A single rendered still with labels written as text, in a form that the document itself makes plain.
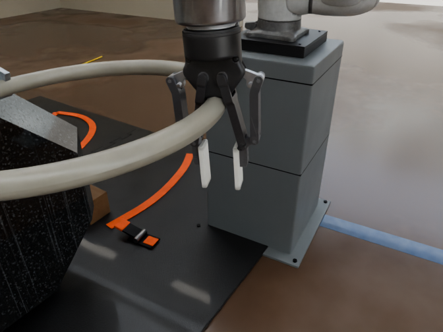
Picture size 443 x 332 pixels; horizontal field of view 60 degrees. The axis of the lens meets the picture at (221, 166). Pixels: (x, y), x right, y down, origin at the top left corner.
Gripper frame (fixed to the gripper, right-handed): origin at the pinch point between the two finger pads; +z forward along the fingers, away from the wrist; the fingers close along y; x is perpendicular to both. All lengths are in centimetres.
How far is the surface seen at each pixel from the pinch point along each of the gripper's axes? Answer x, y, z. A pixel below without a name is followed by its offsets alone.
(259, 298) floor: -50, 2, 83
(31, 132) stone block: -36, 64, 12
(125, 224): -71, 63, 71
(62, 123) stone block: -51, 65, 15
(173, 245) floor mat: -69, 42, 78
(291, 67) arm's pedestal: -73, -6, 4
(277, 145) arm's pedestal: -75, -2, 32
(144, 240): -67, 54, 75
